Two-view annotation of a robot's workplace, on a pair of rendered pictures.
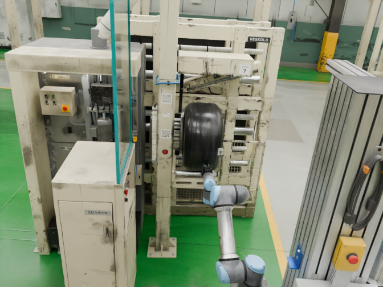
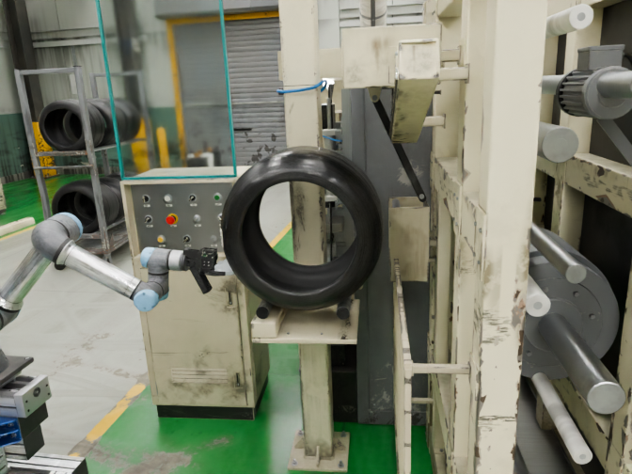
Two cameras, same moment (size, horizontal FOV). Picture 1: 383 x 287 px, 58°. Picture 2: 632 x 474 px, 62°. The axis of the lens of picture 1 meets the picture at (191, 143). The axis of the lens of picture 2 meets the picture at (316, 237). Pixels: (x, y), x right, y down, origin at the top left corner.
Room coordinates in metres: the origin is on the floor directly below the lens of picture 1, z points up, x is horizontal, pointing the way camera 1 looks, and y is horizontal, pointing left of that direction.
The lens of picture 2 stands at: (2.94, -1.84, 1.64)
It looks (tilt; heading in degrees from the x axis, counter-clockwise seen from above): 16 degrees down; 101
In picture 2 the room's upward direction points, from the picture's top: 3 degrees counter-clockwise
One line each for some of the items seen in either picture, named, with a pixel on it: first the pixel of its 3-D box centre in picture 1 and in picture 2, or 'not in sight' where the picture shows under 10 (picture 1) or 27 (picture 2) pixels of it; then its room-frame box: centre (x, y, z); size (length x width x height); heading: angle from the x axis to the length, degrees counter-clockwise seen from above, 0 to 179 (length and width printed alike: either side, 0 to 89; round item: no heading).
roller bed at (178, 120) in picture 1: (170, 130); (407, 238); (2.93, 0.20, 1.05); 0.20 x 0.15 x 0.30; 94
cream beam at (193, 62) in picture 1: (214, 64); (387, 62); (2.87, -0.15, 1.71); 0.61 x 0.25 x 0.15; 94
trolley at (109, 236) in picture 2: not in sight; (100, 165); (-0.28, 3.19, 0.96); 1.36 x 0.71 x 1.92; 89
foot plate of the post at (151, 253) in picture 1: (162, 246); (320, 448); (2.53, 0.21, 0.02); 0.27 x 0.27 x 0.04; 4
